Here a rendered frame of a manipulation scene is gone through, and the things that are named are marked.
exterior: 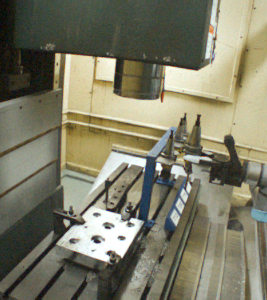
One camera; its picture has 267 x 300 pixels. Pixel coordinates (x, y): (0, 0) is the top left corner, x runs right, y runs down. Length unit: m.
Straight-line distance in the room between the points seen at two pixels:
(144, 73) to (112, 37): 0.15
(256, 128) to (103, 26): 1.37
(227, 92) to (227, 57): 0.22
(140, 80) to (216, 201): 1.22
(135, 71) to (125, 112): 1.23
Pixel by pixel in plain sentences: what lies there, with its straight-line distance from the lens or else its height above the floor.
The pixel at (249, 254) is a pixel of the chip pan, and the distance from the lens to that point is 1.76.
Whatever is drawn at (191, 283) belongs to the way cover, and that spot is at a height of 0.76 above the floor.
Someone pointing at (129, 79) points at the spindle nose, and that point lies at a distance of 0.94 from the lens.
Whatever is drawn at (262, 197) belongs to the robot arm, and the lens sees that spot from 1.04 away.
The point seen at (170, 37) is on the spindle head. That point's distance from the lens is 0.85.
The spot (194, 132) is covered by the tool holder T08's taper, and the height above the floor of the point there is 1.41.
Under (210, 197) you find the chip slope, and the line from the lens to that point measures 1.99.
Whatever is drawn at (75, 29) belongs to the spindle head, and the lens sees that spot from 0.95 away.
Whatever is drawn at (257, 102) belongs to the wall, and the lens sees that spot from 2.00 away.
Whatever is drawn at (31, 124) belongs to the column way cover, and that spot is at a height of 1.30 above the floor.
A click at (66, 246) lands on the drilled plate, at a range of 1.08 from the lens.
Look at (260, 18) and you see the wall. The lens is 1.98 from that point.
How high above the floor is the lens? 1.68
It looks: 20 degrees down
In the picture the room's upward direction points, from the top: 6 degrees clockwise
